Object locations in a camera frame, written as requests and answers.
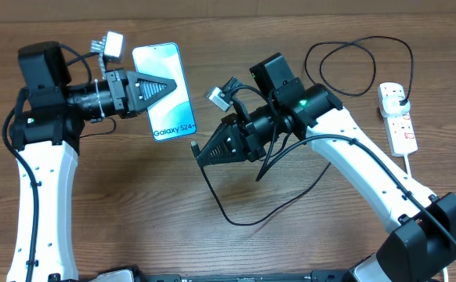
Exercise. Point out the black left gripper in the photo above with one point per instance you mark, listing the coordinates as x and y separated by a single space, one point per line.
117 81

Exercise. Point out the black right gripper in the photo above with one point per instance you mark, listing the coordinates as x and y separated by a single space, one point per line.
240 138

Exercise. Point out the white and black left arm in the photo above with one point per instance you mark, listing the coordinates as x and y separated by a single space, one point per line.
43 132

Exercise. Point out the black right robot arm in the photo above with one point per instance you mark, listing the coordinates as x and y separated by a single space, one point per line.
421 225

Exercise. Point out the white USB charger adapter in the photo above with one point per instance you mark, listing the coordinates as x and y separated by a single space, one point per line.
391 107

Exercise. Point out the white power strip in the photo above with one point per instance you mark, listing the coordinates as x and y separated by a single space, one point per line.
399 130

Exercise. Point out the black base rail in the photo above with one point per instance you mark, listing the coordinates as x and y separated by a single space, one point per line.
133 273

